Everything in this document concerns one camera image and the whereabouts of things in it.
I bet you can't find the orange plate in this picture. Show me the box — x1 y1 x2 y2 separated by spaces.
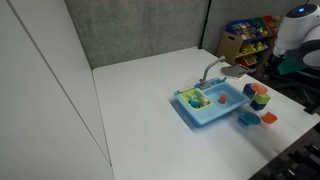
250 82 269 95

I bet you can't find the light blue toy sink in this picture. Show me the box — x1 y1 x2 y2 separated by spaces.
173 76 252 128

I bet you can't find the grey metal mounting plate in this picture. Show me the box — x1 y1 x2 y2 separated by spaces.
220 63 251 80

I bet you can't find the yellow-green dish rack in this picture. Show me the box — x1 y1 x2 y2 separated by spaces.
177 86 214 112

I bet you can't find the blue toy dish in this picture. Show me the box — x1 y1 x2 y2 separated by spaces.
187 98 201 109

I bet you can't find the grey toy faucet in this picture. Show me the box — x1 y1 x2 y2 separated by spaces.
198 55 227 90

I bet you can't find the black stand pole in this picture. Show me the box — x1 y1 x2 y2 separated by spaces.
197 0 212 50

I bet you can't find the dark blue cube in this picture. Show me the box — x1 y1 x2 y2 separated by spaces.
249 99 268 112
242 83 258 96

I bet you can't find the blue plastic bowl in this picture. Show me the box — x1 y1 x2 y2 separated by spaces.
237 111 262 127

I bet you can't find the light green cube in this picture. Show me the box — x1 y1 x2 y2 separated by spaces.
254 92 272 105

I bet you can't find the toy shelf with coloured bins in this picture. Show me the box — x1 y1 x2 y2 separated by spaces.
224 14 282 68

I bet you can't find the orange cup with handle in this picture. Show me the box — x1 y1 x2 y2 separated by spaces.
261 111 279 125

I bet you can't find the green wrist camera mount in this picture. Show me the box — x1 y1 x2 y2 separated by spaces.
276 49 310 77

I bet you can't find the black metal equipment frame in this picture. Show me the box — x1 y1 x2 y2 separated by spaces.
249 131 320 180

